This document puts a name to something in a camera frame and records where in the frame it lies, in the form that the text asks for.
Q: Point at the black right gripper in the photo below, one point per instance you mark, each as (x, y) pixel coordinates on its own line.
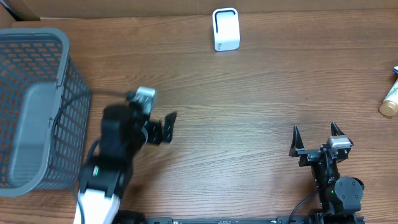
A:
(310, 154)

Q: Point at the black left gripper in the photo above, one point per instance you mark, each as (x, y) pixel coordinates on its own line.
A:
(156, 129)

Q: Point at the white green tissue pack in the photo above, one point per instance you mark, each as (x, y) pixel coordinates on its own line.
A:
(389, 105)

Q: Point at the yellow snack bag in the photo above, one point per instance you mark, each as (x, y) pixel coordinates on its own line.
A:
(395, 70)

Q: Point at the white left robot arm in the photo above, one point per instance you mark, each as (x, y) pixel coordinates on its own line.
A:
(108, 170)

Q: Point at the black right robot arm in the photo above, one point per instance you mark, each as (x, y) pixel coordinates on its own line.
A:
(339, 196)

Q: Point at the white barcode scanner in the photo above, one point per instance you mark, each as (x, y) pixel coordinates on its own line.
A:
(226, 29)

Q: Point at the grey plastic mesh basket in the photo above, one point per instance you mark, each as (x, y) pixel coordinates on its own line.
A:
(44, 111)

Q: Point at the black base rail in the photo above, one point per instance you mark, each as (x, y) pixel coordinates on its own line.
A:
(248, 220)

